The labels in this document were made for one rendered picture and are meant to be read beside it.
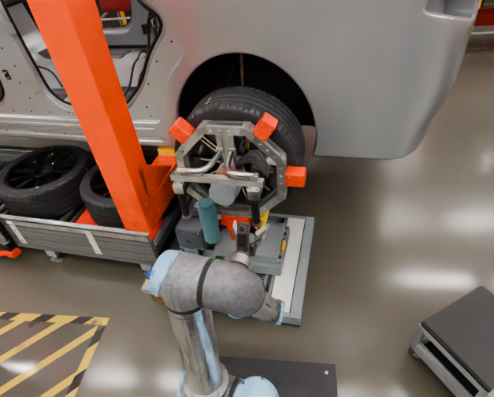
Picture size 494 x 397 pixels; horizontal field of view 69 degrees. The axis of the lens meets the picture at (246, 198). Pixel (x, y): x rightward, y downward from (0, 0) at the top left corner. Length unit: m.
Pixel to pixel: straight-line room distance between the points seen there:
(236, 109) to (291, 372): 1.17
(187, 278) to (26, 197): 2.07
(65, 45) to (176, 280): 1.06
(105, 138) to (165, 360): 1.22
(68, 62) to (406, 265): 2.16
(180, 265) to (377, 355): 1.49
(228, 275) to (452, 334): 1.29
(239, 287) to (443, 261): 1.96
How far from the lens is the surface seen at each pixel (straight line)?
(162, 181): 2.11
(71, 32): 1.56
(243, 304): 0.84
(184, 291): 0.84
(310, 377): 1.72
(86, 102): 1.67
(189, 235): 2.17
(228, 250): 2.24
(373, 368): 2.11
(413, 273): 2.50
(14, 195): 2.84
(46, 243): 2.82
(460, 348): 1.88
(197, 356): 1.08
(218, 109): 1.67
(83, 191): 2.58
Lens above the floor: 1.88
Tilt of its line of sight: 40 degrees down
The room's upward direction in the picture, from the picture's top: 7 degrees counter-clockwise
